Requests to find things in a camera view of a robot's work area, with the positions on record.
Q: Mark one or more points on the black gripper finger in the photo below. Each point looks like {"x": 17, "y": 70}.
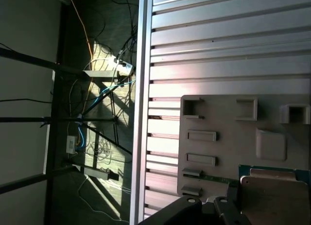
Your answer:
{"x": 184, "y": 210}

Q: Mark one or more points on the silver CPU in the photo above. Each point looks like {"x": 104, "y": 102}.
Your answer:
{"x": 274, "y": 198}

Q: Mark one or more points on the green RAM stick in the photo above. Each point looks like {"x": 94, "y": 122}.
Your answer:
{"x": 218, "y": 179}

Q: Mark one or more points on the grey parts rack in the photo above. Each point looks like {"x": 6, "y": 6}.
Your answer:
{"x": 230, "y": 142}

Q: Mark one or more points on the white power strip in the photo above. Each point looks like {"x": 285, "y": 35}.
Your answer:
{"x": 124, "y": 67}

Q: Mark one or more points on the black tripod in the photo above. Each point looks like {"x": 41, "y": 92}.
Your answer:
{"x": 24, "y": 119}

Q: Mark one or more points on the small white wall box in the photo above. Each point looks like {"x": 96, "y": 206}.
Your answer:
{"x": 71, "y": 144}

